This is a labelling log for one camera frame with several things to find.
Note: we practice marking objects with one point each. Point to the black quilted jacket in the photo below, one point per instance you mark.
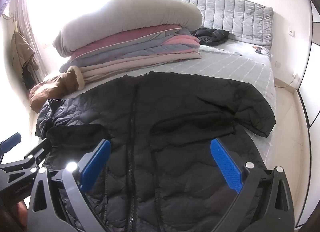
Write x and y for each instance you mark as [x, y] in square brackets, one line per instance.
[175, 172]

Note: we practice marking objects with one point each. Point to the bed with grey checked sheet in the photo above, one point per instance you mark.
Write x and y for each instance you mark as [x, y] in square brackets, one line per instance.
[225, 64]

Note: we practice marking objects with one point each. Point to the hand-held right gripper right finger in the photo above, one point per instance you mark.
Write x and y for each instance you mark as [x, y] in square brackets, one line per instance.
[226, 167]

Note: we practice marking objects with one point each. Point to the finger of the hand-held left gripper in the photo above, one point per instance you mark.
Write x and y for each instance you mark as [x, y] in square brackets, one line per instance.
[10, 140]
[37, 152]

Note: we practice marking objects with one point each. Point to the grey padded headboard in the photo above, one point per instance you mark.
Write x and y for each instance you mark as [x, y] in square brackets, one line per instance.
[237, 14]

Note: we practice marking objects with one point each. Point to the small dark item on bed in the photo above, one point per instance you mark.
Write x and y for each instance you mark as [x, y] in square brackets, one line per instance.
[258, 50]

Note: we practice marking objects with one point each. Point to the pink folded blanket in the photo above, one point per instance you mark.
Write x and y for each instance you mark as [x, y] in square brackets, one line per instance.
[182, 39]

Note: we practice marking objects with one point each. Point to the white wall socket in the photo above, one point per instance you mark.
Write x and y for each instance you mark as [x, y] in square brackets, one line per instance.
[291, 32]
[278, 65]

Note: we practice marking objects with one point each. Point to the beige folded blanket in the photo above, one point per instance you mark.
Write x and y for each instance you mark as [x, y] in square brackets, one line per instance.
[140, 63]

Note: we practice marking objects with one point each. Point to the small black puffer jacket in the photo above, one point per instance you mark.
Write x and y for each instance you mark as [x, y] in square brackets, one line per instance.
[210, 35]

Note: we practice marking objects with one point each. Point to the hanging brown coat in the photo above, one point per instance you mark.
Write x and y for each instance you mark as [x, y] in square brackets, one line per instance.
[20, 52]

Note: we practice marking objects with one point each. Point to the brown fleece-lined coat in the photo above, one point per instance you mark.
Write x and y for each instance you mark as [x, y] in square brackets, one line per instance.
[50, 89]

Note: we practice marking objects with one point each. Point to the grey-blue folded blanket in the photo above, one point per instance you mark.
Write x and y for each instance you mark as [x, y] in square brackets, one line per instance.
[130, 49]

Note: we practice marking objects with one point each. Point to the stack of folded duvets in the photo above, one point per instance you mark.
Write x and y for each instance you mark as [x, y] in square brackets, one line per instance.
[125, 17]

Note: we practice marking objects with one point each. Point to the mauve folded blanket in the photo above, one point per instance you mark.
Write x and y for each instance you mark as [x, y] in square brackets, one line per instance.
[112, 39]

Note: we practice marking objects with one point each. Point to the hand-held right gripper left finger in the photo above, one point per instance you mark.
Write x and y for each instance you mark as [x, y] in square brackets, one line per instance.
[96, 165]

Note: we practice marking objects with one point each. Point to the white wardrobe with black trim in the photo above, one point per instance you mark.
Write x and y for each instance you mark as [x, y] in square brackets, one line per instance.
[310, 72]

